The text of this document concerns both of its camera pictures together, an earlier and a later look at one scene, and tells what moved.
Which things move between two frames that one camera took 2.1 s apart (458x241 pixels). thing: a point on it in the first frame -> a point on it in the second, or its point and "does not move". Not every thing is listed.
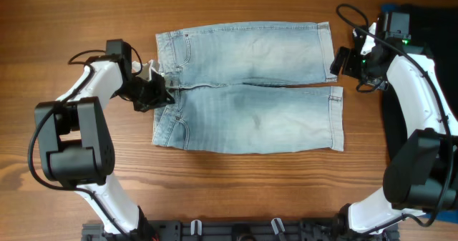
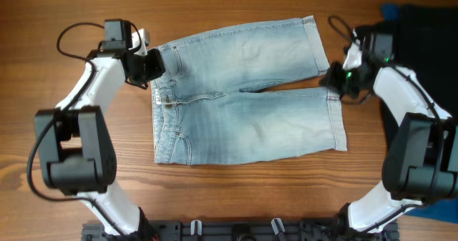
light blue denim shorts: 240,89 does not move
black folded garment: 434,28 does not move
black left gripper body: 145,94 -> 148,68
